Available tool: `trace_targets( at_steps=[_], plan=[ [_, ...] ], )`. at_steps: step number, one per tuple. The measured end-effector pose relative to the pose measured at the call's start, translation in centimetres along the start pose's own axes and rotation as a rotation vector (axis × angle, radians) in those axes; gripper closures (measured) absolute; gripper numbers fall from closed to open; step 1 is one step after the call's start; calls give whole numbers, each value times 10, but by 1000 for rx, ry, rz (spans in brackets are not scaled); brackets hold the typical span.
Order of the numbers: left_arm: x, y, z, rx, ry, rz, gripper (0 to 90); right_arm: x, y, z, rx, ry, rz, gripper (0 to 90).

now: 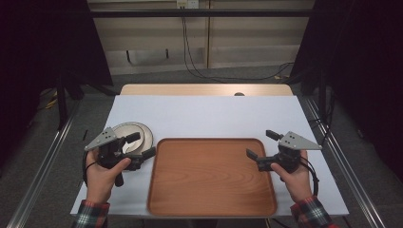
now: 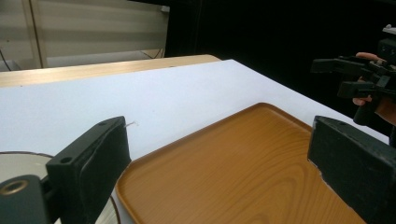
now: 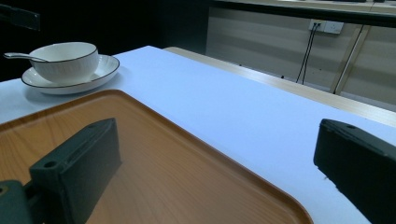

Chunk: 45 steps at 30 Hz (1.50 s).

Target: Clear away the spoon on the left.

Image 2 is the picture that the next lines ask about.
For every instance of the wooden tray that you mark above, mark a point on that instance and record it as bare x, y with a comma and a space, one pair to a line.
236, 168

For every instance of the white plate with dark rim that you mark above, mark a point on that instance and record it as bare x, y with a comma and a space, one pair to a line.
18, 165

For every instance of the wooden table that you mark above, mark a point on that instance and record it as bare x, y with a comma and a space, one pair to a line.
77, 71

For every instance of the black curtain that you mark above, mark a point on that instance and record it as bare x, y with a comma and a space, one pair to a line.
264, 34

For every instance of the white cabinet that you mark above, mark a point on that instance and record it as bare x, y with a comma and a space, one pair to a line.
93, 28

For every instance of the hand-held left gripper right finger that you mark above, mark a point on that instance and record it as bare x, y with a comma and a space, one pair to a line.
358, 168

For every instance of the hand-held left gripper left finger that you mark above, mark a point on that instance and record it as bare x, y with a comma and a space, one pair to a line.
90, 168

